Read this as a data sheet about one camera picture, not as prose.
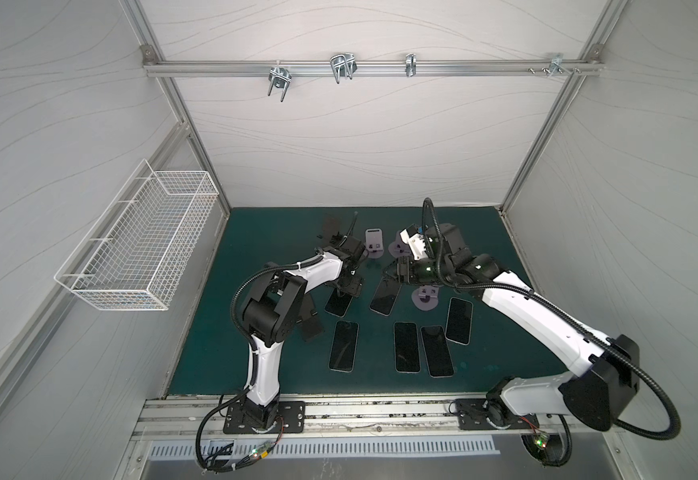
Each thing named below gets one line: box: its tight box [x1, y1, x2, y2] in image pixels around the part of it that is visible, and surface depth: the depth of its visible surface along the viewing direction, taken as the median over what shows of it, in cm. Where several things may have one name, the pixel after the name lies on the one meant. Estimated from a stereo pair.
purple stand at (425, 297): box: [411, 285, 439, 311], surface depth 95 cm
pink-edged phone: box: [369, 276, 403, 317], surface depth 95 cm
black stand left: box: [296, 293, 324, 341], surface depth 89 cm
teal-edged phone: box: [393, 321, 421, 374], surface depth 86 cm
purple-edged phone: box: [421, 325, 454, 378], surface depth 84 cm
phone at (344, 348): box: [328, 320, 359, 373], surface depth 87 cm
